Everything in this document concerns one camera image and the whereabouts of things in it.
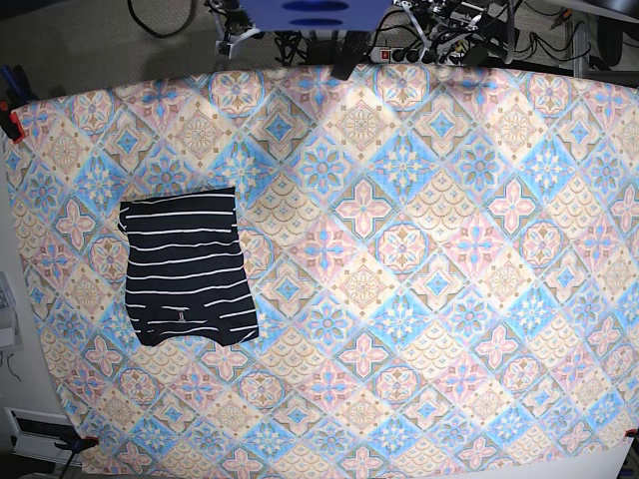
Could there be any navy white striped T-shirt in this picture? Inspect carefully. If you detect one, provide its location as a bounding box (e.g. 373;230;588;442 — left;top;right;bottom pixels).
118;188;260;346

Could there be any colourful patterned tablecloth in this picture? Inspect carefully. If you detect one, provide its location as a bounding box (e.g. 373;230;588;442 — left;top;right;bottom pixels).
1;65;638;478

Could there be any black remote control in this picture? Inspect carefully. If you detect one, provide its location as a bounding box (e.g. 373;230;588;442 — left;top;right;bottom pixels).
330;31;371;81

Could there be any white power strip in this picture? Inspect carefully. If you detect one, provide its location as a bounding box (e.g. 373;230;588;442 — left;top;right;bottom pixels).
368;47;466;65

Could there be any blue box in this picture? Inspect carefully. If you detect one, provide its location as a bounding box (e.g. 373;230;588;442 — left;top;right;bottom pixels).
240;0;391;31

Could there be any orange black front clamp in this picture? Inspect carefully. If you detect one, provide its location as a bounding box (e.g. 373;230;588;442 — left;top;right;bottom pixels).
54;435;99;454

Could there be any white box at left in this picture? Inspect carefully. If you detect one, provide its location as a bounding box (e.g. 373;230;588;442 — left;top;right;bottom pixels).
0;271;22;352

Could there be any red black clamp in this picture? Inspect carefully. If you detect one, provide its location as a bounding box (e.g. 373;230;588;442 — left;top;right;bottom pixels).
0;100;25;144

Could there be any white device at table edge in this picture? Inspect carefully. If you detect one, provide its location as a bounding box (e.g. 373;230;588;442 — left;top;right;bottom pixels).
4;407;76;465

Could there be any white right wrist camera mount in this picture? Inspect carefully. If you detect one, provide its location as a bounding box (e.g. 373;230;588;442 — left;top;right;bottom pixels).
205;0;265;59

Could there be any blue handled clamp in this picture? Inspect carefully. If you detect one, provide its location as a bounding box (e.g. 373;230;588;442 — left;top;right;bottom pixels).
1;65;38;108

